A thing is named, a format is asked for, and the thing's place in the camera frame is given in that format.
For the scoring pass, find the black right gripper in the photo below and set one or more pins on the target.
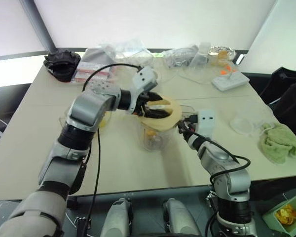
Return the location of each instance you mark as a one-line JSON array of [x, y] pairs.
[[188, 121]]

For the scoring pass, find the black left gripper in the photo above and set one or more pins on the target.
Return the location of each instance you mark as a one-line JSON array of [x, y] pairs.
[[143, 105]]

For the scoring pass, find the cream blender lid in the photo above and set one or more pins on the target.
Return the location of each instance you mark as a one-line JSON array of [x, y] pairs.
[[167, 121]]

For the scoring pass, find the orange segment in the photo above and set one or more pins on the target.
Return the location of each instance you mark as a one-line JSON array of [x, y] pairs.
[[151, 133]]

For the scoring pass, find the clear blender jar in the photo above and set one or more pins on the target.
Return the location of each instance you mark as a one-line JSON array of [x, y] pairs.
[[160, 142]]

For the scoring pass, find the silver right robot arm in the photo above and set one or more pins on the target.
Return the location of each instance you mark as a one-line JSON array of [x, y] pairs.
[[229, 177]]

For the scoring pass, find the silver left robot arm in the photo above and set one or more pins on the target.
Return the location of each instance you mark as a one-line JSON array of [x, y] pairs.
[[88, 108]]

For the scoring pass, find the orange segments pile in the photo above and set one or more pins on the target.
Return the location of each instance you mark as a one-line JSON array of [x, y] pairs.
[[103, 123]]

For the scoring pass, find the clear plastic wrap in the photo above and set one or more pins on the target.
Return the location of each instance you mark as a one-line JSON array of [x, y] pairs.
[[241, 124]]

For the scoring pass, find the clear glass bowl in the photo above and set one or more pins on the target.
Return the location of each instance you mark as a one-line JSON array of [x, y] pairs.
[[106, 118]]

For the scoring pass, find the white cutting board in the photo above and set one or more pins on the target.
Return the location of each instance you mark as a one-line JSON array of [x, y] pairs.
[[232, 81]]

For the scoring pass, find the crumpled clear plastic bags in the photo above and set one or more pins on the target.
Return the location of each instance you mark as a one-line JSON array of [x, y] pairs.
[[130, 50]]

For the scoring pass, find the small clear plastic bag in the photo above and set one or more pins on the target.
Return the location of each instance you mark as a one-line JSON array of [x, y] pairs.
[[199, 58]]

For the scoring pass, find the small orange plastic pieces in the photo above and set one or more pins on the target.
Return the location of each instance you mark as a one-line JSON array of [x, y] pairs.
[[225, 70]]

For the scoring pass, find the white rectangular tag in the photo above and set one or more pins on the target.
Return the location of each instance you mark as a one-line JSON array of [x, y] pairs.
[[239, 59]]

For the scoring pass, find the plastic bag grey red packs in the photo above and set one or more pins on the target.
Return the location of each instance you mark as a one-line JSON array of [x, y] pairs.
[[93, 56]]

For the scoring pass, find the green towel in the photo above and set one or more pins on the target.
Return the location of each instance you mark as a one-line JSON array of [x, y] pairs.
[[281, 145]]

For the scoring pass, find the silver robot right leg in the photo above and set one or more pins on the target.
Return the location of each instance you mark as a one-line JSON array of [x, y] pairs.
[[180, 217]]

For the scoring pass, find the silver robot leg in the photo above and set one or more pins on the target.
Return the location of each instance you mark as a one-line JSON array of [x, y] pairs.
[[118, 217], [180, 217]]

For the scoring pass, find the black crumpled cloth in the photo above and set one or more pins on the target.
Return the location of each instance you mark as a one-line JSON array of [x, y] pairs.
[[64, 66]]

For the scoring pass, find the black chair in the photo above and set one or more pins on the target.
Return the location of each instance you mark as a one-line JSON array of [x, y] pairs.
[[293, 103]]

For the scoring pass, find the silver robot left leg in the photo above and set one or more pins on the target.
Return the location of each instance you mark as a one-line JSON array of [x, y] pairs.
[[118, 217]]

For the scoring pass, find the orange peels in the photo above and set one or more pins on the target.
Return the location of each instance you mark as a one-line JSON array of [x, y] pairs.
[[287, 214]]

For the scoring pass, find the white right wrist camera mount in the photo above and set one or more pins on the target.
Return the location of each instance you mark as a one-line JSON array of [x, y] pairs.
[[206, 121]]

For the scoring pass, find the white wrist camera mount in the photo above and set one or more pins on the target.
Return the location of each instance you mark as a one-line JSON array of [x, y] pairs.
[[145, 77], [206, 121]]

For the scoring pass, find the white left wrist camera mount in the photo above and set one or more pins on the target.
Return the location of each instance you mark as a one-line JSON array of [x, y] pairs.
[[145, 77]]

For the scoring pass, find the black table frame leg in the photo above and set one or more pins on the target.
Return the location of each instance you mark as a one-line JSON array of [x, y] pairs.
[[82, 227]]

